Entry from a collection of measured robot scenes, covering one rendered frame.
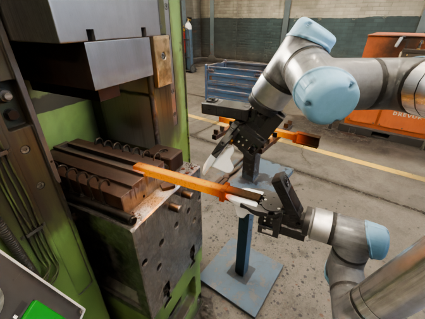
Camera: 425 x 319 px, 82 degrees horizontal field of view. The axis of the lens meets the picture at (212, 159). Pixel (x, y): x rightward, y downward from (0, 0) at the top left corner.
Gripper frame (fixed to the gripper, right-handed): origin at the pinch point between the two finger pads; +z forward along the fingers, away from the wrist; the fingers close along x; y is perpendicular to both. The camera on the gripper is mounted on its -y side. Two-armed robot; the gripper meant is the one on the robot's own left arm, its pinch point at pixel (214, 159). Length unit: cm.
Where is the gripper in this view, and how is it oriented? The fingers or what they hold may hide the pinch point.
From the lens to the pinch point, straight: 62.1
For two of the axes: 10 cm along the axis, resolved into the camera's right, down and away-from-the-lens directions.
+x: 4.4, -4.4, 7.8
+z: -4.4, 6.5, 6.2
